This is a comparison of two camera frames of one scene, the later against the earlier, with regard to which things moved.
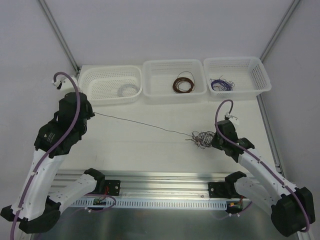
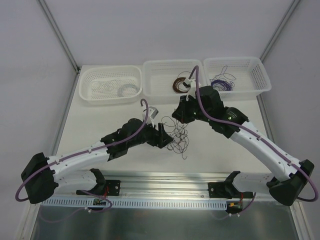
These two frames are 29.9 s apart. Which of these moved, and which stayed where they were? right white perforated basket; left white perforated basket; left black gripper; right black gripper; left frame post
Moved: left black gripper; right black gripper
Stayed: right white perforated basket; left white perforated basket; left frame post
